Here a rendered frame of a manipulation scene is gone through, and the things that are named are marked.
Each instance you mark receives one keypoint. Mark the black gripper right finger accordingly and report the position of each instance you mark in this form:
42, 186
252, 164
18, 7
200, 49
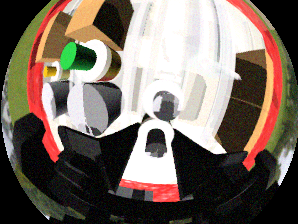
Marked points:
195, 165

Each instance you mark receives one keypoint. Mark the small jar with yellow lid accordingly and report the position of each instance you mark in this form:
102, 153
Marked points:
57, 72

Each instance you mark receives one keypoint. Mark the tan rectangular box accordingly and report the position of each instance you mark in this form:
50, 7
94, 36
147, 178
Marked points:
54, 41

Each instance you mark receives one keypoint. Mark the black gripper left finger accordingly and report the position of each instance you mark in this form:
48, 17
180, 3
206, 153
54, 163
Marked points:
111, 152

